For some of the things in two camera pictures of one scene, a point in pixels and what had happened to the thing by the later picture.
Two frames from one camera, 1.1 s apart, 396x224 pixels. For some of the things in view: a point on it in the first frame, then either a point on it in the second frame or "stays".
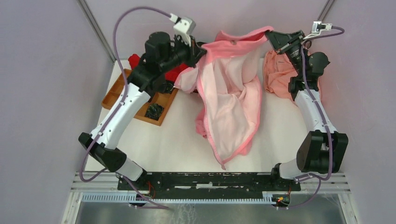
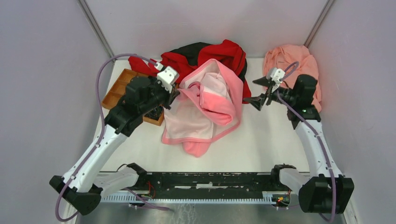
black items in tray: x=154 y=111 stays
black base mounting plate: x=208 y=185 stays
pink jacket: x=229 y=91 to x=208 y=106
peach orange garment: x=278 y=70 stays
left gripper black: x=194 y=52 to x=170 y=96
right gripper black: x=281 y=42 to x=258 y=101
